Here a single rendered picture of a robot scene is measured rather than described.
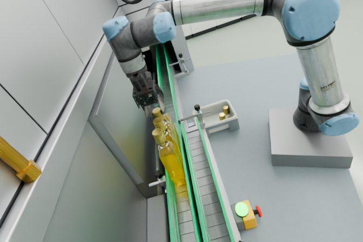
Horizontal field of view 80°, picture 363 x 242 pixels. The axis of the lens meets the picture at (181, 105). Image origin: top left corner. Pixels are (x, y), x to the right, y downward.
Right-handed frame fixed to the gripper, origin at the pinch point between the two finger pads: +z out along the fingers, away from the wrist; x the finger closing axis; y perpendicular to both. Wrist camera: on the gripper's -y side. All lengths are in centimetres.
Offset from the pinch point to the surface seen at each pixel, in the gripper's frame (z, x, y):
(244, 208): 30.2, 19.9, 28.4
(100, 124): -12.9, -13.2, 15.5
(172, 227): 19.1, -3.5, 33.2
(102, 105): -15.3, -12.3, 9.7
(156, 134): -0.7, -0.5, 13.1
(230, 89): 40, 40, -56
